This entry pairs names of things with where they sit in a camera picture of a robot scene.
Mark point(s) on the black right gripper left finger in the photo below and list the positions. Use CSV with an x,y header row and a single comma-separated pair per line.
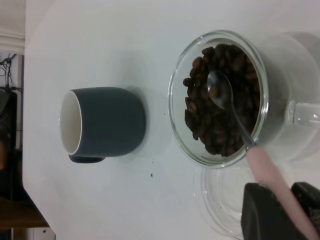
x,y
260,217

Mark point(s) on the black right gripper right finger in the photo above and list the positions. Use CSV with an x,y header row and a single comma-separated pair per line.
x,y
310,200

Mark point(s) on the dark grey ceramic mug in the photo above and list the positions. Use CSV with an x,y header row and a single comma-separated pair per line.
x,y
112,120

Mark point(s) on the roasted coffee beans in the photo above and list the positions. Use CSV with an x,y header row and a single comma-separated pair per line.
x,y
247,75

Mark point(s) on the clear glass saucer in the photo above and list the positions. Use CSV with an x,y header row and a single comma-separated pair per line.
x,y
220,200

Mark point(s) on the clear double-wall glass cup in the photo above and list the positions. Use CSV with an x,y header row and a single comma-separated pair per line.
x,y
275,62

